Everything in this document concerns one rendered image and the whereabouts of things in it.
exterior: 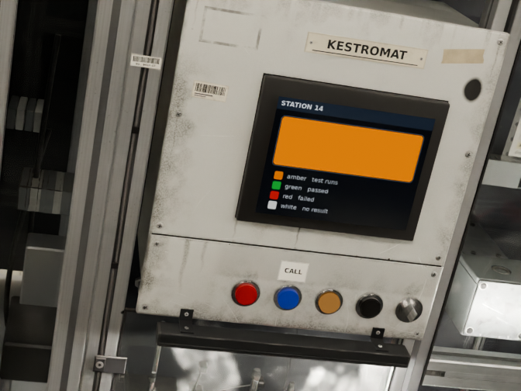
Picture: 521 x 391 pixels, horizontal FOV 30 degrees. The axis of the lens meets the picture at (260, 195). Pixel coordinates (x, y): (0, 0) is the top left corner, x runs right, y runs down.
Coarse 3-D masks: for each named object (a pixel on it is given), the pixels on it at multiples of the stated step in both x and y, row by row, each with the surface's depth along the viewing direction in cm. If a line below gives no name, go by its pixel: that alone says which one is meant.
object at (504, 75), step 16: (496, 0) 125; (512, 0) 126; (496, 16) 125; (512, 16) 127; (512, 32) 126; (512, 48) 127; (512, 64) 128; (496, 96) 130; (496, 112) 131; (480, 144) 132; (480, 160) 133; (480, 176) 134; (464, 208) 136; (464, 224) 137; (448, 256) 138; (448, 272) 139; (432, 320) 142; (432, 336) 143; (400, 368) 144; (416, 368) 145; (400, 384) 146; (416, 384) 146
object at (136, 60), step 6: (132, 54) 120; (138, 54) 120; (132, 60) 120; (138, 60) 121; (144, 60) 121; (150, 60) 121; (156, 60) 121; (138, 66) 121; (144, 66) 121; (150, 66) 121; (156, 66) 121
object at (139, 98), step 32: (160, 0) 118; (160, 32) 120; (128, 64) 121; (128, 96) 122; (128, 128) 124; (128, 160) 126; (128, 192) 128; (128, 224) 129; (128, 256) 131; (96, 288) 132; (96, 320) 134; (96, 352) 136; (96, 384) 138
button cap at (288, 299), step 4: (280, 292) 135; (284, 292) 134; (288, 292) 134; (292, 292) 134; (296, 292) 135; (280, 296) 134; (284, 296) 134; (288, 296) 135; (292, 296) 135; (296, 296) 135; (280, 300) 135; (284, 300) 135; (288, 300) 135; (292, 300) 135; (296, 300) 135; (280, 304) 135; (284, 304) 135; (288, 304) 135; (292, 304) 135; (296, 304) 135; (284, 308) 135; (288, 308) 135
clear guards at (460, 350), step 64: (512, 128) 132; (512, 192) 136; (512, 256) 140; (128, 320) 135; (192, 320) 136; (448, 320) 142; (512, 320) 144; (128, 384) 139; (192, 384) 140; (256, 384) 142; (320, 384) 143; (384, 384) 145; (448, 384) 147; (512, 384) 149
